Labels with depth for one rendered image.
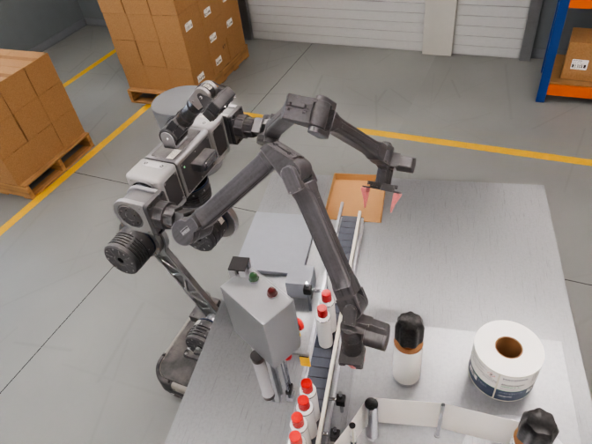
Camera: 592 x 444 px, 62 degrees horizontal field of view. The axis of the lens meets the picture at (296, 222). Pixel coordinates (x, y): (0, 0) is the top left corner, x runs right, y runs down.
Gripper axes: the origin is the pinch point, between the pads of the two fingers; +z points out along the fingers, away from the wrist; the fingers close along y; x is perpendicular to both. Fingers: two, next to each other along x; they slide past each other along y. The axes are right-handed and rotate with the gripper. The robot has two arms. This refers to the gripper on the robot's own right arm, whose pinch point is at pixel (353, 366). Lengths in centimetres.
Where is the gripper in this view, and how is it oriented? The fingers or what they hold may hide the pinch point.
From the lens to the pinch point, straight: 150.5
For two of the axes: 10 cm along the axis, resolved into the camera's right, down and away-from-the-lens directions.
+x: -9.7, -0.6, 2.4
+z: 1.1, 7.4, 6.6
